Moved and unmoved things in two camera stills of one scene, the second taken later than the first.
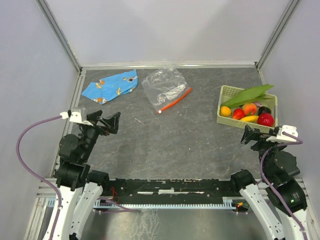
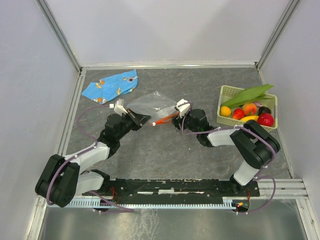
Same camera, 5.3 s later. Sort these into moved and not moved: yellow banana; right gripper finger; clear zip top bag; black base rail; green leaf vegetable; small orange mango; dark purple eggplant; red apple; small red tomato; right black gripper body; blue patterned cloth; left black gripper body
Moved: right black gripper body; left black gripper body; right gripper finger; clear zip top bag
Not moved: dark purple eggplant; green leaf vegetable; small orange mango; blue patterned cloth; yellow banana; red apple; black base rail; small red tomato
